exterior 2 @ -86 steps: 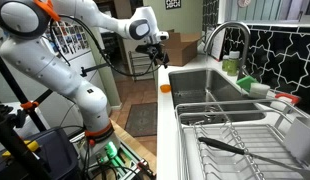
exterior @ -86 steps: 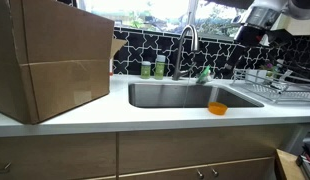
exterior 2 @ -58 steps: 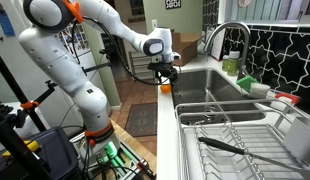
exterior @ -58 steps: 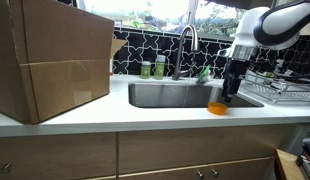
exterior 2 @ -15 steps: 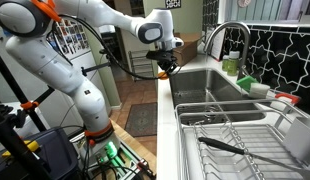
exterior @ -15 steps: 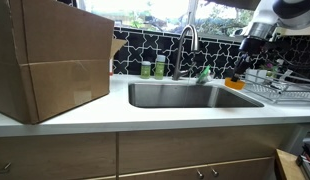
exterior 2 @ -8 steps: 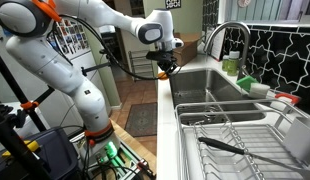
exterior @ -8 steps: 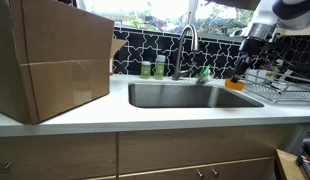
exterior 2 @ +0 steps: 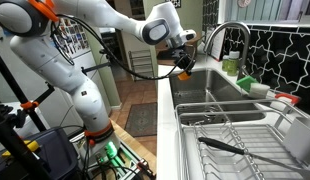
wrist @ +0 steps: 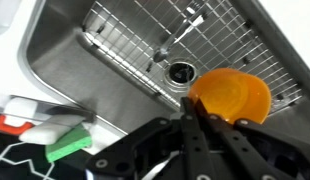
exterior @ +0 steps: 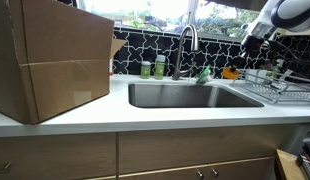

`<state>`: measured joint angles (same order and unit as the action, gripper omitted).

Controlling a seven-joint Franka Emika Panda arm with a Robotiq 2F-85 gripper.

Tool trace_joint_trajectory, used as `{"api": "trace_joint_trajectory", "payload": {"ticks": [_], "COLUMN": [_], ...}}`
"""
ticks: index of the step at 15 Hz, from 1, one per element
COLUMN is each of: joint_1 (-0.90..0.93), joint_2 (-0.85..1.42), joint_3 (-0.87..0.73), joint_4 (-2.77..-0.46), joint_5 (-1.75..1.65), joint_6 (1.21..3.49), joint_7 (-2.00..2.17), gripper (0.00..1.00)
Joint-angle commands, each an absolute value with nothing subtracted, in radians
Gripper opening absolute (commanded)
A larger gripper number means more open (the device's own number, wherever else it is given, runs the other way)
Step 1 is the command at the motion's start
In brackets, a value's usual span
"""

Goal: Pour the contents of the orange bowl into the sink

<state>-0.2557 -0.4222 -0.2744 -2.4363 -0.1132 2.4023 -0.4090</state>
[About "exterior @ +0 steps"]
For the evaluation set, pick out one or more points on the small orange bowl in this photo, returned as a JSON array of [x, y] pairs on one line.
[[230, 75]]

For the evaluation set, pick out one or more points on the green sponge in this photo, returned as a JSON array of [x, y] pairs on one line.
[[205, 75]]

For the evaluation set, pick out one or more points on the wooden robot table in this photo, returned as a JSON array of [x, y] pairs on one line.
[[288, 166]]

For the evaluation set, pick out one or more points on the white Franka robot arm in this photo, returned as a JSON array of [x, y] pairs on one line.
[[288, 13]]

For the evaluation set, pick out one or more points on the kitchen window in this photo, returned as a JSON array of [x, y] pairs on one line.
[[161, 13]]

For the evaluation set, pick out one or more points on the brushed steel gooseneck faucet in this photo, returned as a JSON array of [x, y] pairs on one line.
[[191, 33]]

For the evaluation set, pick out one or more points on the tall green soap bottle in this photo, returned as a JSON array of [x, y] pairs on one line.
[[159, 68]]

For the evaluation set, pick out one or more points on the wooden cabinet door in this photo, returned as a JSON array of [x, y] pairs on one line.
[[241, 171]]

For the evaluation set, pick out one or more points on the round metal cabinet knob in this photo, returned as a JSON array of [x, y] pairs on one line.
[[200, 173], [214, 172]]

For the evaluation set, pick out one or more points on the wooden cabinet drawer front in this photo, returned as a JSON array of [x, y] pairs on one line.
[[55, 156], [195, 146]]

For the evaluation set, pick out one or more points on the brown cardboard box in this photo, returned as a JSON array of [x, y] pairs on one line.
[[61, 60]]

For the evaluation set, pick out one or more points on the stainless steel sink basin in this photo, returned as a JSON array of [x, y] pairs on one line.
[[181, 95]]

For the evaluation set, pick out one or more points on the short green soap bottle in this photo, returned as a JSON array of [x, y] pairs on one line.
[[145, 70]]

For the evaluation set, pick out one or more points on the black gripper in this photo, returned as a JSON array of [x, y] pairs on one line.
[[251, 46]]

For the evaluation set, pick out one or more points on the white sponge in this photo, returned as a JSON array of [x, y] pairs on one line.
[[256, 75]]

